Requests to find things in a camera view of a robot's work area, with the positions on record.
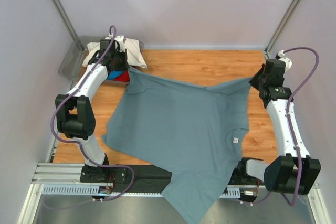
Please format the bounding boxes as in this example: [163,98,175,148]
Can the aluminium rail frame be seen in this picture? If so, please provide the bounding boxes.
[31,163,320,189]

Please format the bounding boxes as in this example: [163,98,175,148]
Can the red t shirt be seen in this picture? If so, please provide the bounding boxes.
[114,71,130,82]

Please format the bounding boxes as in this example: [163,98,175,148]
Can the blue t shirt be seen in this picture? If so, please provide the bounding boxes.
[107,71,123,80]

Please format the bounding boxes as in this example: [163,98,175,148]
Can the left aluminium corner post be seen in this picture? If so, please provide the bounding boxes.
[51,0,85,52]

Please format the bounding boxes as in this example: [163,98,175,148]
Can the grey-blue t shirt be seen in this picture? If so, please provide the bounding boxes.
[102,68,250,223]

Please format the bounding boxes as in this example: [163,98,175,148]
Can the grey plastic bin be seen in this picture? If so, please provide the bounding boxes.
[58,36,144,82]

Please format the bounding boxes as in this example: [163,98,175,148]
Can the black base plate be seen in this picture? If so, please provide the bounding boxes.
[80,164,269,193]

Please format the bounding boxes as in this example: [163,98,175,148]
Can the white t shirt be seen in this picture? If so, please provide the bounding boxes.
[82,38,147,69]

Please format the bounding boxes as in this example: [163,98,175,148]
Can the aluminium corner post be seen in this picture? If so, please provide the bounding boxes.
[51,0,85,52]
[264,0,301,56]

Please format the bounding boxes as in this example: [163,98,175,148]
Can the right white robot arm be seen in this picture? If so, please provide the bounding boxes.
[236,50,321,196]

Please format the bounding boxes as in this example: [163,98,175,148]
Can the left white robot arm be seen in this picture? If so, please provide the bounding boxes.
[50,36,129,183]

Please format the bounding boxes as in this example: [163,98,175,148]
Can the grey slotted cable duct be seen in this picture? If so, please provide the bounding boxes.
[41,184,240,198]

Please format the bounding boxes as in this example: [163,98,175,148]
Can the right aluminium corner post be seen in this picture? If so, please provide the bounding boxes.
[264,0,301,56]

